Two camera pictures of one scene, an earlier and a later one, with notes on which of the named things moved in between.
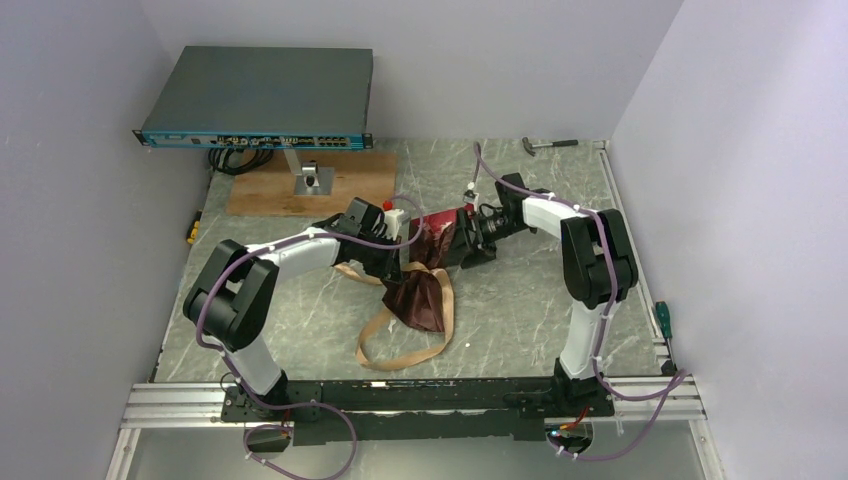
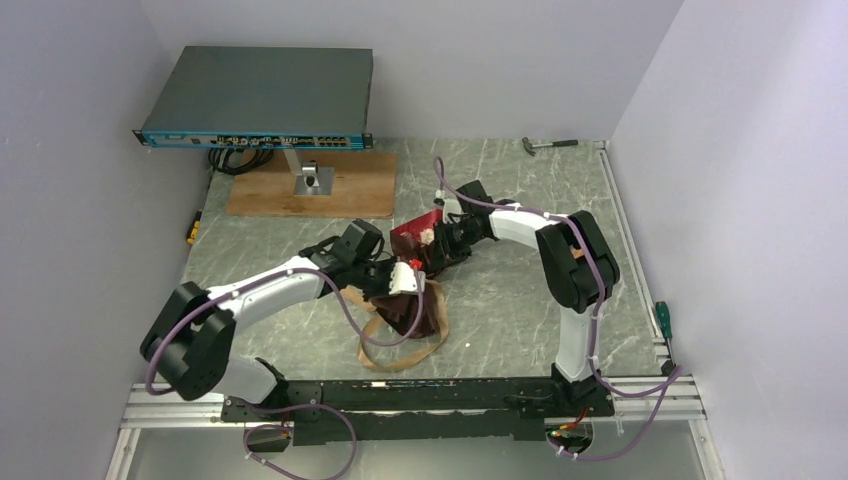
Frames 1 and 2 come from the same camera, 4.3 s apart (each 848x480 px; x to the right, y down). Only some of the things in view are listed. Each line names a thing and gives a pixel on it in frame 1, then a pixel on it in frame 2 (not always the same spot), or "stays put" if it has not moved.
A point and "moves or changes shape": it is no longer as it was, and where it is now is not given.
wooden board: x=358 y=173 stays put
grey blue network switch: x=264 y=97 stays put
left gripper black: x=390 y=269 → x=388 y=264
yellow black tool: x=195 y=226 stays put
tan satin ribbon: x=351 y=271 moves or changes shape
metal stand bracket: x=309 y=178 stays put
